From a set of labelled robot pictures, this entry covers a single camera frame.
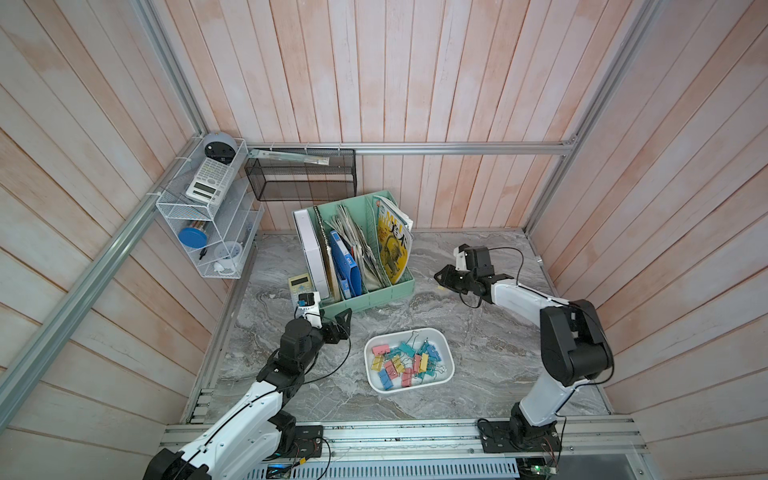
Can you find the black mesh wall basket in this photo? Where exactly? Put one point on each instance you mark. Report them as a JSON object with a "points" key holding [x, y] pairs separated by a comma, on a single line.
{"points": [[274, 181]]}

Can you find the white binder box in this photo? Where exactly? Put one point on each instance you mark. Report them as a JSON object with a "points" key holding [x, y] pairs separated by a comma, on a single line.
{"points": [[314, 254]]}

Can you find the blue binder clip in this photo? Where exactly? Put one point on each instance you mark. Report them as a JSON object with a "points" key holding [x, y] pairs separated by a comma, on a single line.
{"points": [[385, 380], [434, 355]]}

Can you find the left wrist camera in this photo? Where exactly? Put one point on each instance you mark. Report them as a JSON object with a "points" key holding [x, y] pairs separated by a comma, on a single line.
{"points": [[308, 308]]}

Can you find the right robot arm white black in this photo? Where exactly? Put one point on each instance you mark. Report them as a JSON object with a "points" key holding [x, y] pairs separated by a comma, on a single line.
{"points": [[574, 347]]}

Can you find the blue file folder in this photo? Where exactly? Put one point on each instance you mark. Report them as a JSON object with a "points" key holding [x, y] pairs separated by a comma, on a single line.
{"points": [[348, 271]]}

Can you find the white plastic storage tray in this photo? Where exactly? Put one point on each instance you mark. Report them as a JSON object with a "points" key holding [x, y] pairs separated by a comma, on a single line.
{"points": [[395, 362]]}

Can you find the white tape dispenser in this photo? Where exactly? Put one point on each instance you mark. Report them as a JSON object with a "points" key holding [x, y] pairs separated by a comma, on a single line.
{"points": [[227, 257]]}

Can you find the grey round clock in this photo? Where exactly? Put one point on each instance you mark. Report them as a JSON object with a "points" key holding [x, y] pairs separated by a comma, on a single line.
{"points": [[220, 147]]}

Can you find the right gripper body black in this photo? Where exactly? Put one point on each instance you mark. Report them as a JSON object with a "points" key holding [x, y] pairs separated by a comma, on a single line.
{"points": [[457, 280]]}

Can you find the ruler on basket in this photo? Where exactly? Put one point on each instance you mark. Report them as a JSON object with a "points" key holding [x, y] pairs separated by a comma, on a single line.
{"points": [[273, 155]]}

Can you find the pink binder clip top tray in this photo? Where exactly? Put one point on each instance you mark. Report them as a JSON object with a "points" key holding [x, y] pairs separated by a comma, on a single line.
{"points": [[380, 350]]}

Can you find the yellow art magazine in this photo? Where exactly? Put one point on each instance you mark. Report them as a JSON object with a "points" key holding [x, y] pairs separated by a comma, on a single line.
{"points": [[394, 236]]}

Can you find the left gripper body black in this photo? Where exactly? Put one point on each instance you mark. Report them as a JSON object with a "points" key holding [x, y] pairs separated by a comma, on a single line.
{"points": [[331, 336]]}

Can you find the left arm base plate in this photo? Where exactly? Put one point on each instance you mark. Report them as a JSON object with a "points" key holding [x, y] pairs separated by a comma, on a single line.
{"points": [[299, 442]]}

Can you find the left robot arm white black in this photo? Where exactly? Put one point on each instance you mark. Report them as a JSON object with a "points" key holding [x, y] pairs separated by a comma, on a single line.
{"points": [[257, 427]]}

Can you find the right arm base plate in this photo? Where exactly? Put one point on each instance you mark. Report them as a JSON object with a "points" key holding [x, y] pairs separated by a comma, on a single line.
{"points": [[516, 436]]}

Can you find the small desk calculator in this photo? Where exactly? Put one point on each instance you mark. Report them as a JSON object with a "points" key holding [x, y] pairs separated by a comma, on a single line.
{"points": [[300, 284]]}

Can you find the blue lid jar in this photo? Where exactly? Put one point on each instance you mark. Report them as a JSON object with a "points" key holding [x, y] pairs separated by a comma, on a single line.
{"points": [[194, 234]]}

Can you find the stack of papers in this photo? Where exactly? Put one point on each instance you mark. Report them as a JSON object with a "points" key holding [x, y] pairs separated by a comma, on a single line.
{"points": [[373, 276]]}

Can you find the green file organizer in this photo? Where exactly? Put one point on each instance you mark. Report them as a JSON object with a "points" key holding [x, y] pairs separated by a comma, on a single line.
{"points": [[363, 211]]}

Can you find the white wire wall shelf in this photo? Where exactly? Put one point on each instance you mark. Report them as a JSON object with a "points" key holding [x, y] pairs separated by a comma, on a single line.
{"points": [[236, 218]]}

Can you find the white calculator on shelf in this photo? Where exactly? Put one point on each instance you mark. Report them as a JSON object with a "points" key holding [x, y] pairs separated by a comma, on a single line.
{"points": [[210, 182]]}

